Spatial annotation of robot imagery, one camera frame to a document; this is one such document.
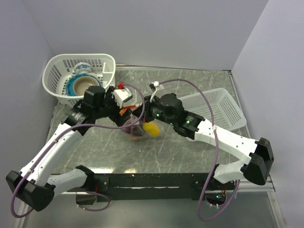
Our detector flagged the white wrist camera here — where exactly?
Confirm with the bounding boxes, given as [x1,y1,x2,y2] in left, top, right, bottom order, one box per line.
[149,81,164,92]
[113,88,133,108]

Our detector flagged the white oval dish rack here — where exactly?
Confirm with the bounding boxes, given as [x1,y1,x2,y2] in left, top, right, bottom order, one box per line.
[42,54,116,106]

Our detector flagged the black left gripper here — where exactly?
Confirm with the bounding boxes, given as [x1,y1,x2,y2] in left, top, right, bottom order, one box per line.
[94,86,132,126]

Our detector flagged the clear zip top bag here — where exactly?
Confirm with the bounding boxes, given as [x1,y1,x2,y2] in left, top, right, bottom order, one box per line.
[118,104,160,141]

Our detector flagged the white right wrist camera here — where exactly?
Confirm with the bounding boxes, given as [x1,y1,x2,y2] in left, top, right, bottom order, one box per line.
[149,81,164,92]

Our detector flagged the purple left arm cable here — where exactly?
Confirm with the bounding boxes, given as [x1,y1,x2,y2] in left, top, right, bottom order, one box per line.
[10,82,145,218]

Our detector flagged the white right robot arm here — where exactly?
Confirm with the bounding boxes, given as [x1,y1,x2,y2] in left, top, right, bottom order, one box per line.
[143,93,274,189]

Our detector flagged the beige ceramic bowl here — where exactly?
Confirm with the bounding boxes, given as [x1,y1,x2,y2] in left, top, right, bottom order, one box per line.
[72,76,100,96]

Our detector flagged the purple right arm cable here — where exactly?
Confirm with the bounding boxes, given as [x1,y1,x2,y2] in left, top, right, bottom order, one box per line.
[158,79,241,221]

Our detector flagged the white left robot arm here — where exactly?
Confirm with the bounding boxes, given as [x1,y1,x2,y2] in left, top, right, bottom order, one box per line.
[6,86,132,211]

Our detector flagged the yellow fake lemon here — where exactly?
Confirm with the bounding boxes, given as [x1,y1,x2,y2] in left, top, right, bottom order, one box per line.
[142,122,160,137]

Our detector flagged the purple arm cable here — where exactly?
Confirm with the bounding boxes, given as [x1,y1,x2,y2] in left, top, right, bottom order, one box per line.
[158,79,241,221]
[10,82,145,218]

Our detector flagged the white rectangular perforated basket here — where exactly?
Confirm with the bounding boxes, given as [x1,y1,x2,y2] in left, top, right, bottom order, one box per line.
[179,88,247,131]

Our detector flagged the blue rimmed plate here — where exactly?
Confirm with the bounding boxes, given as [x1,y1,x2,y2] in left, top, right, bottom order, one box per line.
[66,73,102,96]

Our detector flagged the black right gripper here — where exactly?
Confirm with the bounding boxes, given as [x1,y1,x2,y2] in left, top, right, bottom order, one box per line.
[133,95,176,126]

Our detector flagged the blue white patterned bowl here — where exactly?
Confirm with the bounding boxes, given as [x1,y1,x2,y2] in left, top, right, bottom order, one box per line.
[74,62,93,75]

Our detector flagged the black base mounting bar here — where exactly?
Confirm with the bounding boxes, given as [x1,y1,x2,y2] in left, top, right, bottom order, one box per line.
[66,172,235,202]

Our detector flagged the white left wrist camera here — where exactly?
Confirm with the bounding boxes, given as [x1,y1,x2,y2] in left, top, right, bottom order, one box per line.
[113,88,133,108]

